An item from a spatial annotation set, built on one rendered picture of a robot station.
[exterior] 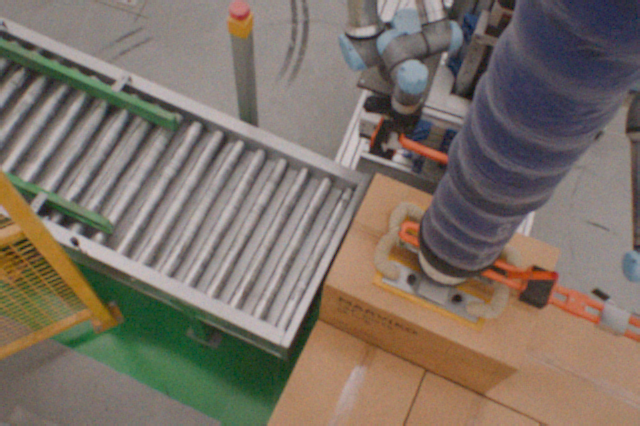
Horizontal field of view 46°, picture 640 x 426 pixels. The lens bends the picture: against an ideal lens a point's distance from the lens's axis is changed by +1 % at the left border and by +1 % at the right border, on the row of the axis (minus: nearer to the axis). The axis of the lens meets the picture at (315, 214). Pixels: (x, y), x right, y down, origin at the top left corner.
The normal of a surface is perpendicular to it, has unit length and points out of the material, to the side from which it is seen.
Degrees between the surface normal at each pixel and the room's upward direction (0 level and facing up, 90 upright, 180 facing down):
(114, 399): 0
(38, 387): 0
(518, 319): 0
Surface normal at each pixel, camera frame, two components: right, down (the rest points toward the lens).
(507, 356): 0.04, -0.39
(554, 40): -0.76, 0.39
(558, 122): -0.22, 0.82
